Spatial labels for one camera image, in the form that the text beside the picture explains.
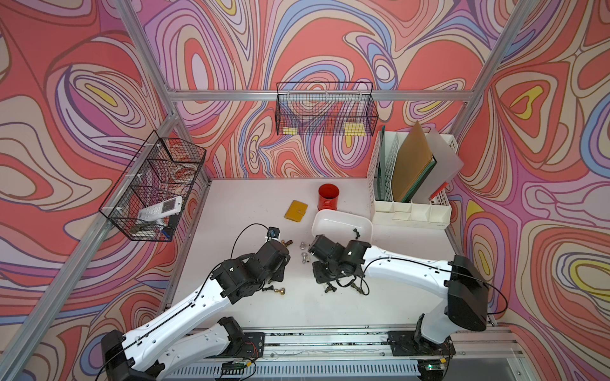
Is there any bronze queen chess piece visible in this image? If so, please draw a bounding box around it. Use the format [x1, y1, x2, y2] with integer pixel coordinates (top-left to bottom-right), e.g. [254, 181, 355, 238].
[350, 284, 365, 295]

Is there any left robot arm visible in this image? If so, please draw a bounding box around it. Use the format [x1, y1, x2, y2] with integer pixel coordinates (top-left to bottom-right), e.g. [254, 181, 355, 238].
[101, 239, 290, 380]

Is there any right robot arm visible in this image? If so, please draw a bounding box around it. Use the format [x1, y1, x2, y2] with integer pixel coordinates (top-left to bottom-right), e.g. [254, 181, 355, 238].
[308, 234, 491, 345]

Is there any white plastic storage box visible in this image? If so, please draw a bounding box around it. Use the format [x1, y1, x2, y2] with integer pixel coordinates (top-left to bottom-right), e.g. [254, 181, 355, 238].
[311, 210, 373, 246]

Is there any yellow wallet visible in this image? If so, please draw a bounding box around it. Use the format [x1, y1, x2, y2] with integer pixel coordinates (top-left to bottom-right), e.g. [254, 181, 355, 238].
[284, 200, 308, 222]

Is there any red metal bucket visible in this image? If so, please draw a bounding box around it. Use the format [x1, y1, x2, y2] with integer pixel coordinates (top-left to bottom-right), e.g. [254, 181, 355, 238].
[318, 184, 340, 211]

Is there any white desk file organizer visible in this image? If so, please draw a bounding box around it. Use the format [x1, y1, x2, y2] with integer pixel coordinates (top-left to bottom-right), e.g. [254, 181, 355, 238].
[366, 131, 453, 230]

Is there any white remote control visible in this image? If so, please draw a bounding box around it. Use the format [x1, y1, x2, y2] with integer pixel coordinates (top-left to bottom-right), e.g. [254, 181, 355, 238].
[138, 196, 183, 222]

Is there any brown cardboard folder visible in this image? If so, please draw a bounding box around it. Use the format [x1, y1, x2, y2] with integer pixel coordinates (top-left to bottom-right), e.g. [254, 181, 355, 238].
[392, 122, 436, 203]

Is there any grey folder sheet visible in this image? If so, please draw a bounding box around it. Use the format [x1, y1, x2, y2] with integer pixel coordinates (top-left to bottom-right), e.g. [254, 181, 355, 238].
[411, 130, 464, 204]

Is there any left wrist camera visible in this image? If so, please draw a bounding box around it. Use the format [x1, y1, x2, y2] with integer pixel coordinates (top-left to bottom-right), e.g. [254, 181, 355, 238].
[266, 226, 281, 241]

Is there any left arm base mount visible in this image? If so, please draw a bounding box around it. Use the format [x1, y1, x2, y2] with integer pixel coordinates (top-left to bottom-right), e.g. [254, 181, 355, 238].
[210, 332, 265, 360]

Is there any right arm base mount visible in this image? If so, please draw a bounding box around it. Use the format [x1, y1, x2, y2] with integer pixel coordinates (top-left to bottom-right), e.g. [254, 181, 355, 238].
[387, 330, 456, 357]

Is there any black wire basket left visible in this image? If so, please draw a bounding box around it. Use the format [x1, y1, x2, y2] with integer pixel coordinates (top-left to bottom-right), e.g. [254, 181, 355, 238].
[99, 132, 207, 242]

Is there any black wire basket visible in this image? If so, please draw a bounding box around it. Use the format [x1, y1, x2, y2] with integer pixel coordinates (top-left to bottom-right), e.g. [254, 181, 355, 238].
[275, 80, 378, 137]
[99, 132, 207, 242]

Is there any black wire basket back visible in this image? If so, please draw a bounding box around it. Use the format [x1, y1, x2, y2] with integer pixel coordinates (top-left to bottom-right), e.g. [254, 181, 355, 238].
[275, 80, 378, 137]

